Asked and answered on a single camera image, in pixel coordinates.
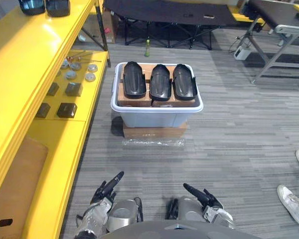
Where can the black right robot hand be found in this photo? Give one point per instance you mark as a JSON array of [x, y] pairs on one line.
[[205, 198]]

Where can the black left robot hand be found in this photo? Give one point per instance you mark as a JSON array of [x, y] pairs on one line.
[[107, 190]]

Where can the black plastic housing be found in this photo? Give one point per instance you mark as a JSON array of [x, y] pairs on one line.
[[32, 6], [57, 7], [134, 79], [160, 83], [184, 82]]

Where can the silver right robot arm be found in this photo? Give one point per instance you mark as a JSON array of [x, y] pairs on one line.
[[221, 216]]

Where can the yellow metal shelf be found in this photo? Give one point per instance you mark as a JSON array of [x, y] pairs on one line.
[[27, 49]]

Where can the silver right robot leg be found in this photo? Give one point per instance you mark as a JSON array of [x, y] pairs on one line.
[[189, 209]]

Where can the silver robot leg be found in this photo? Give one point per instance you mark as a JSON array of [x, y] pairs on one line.
[[124, 214], [189, 209]]

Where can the silver left robot leg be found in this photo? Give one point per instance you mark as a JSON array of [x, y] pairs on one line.
[[124, 214]]

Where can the grey robot torso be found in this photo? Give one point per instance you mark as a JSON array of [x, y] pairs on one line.
[[179, 232]]

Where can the flat brown cardboard box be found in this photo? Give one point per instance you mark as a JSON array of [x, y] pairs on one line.
[[152, 132]]

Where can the white plastic bin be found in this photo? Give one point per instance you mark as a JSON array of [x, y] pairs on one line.
[[149, 119]]

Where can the small black square box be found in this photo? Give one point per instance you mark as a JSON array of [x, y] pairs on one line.
[[66, 110], [53, 89], [73, 89], [43, 110]]

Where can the large brown cardboard carton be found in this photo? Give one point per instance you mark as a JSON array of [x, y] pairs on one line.
[[17, 186]]

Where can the round grey metal disc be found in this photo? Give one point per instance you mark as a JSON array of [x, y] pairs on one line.
[[90, 77], [64, 65], [70, 75], [92, 68], [75, 66]]

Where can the long metal bolt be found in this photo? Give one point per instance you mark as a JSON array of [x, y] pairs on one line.
[[89, 60]]

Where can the red-headed small bolt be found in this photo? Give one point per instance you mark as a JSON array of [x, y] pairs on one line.
[[69, 59]]

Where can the green plastic bottle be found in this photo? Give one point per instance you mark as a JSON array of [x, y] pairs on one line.
[[147, 48]]

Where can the white power box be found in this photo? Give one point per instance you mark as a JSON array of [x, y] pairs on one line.
[[241, 52]]

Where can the cardboard box with pink sticker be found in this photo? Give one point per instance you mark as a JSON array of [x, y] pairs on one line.
[[108, 27]]

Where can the yellow flat board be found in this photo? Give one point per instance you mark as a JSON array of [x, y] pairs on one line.
[[244, 17]]

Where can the black folding cot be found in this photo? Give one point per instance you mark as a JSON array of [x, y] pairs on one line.
[[169, 12]]

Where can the dark padded folding table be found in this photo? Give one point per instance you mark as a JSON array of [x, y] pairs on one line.
[[276, 12]]

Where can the black shelf upright post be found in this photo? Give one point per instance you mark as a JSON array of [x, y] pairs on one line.
[[102, 30]]

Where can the grey metal conveyor frame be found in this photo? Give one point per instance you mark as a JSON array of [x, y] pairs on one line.
[[289, 28]]

